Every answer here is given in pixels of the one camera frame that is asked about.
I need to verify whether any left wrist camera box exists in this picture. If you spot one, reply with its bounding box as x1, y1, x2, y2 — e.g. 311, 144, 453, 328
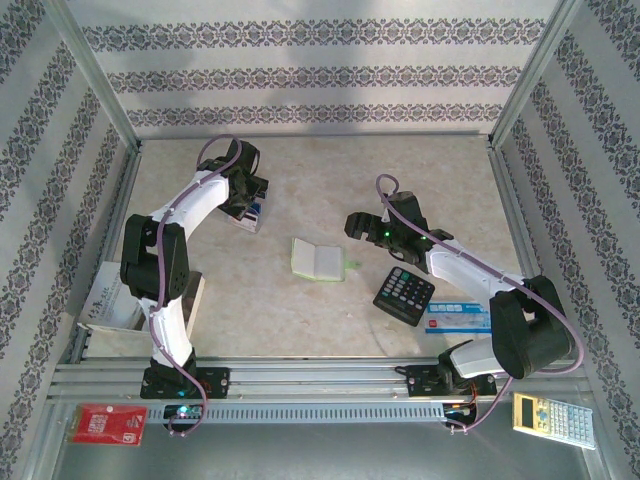
219, 139, 261, 174

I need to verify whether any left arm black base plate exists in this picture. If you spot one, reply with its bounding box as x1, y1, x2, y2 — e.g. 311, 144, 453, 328
139, 366, 231, 400

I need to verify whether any aluminium frame post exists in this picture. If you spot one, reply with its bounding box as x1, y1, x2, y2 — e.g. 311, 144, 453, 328
42, 0, 144, 151
489, 0, 589, 149

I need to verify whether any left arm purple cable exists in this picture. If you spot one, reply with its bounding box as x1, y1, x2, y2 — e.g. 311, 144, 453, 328
148, 133, 246, 439

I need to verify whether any red flat packet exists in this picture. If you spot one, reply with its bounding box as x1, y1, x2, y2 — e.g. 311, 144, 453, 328
66, 403, 150, 447

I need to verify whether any green card holder wallet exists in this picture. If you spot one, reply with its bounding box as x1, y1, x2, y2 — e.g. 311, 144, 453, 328
290, 237, 362, 284

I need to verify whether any blue white paper box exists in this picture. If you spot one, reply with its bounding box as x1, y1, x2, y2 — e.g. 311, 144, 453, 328
423, 299, 494, 335

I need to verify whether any yellow grey scientific calculator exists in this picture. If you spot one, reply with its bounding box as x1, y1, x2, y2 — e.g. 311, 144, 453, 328
510, 392, 597, 450

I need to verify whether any aluminium side rail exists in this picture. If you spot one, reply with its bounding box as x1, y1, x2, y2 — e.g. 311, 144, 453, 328
67, 142, 146, 364
485, 137, 571, 361

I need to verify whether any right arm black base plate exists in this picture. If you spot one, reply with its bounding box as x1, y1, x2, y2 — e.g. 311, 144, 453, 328
407, 364, 499, 399

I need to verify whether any clear acrylic card stand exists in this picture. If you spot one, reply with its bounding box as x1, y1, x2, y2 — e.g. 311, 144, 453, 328
225, 197, 266, 235

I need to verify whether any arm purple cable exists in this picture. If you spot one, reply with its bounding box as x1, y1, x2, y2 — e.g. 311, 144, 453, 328
375, 173, 586, 434
148, 133, 246, 439

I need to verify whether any black desk calculator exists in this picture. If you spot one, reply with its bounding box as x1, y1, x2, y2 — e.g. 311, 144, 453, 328
373, 266, 436, 327

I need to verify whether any white calligraphy gift box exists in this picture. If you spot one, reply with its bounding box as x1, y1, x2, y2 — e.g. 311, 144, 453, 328
76, 259, 207, 337

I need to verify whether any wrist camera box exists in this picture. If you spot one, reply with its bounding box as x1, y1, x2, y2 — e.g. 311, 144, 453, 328
383, 191, 427, 229
219, 139, 261, 174

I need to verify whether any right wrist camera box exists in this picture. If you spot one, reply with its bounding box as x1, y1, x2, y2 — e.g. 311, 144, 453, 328
383, 191, 427, 229

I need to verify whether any long aluminium mounting rail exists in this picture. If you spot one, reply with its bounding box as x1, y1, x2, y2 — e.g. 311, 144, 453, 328
47, 357, 589, 404

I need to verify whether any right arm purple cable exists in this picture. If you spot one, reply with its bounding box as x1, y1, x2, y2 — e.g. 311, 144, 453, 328
375, 173, 586, 434

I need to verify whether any grey slotted cable duct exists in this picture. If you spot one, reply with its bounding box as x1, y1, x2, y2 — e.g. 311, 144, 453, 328
147, 402, 451, 426

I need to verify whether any aluminium back rail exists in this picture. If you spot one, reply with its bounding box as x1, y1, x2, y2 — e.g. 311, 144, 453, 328
137, 130, 494, 142

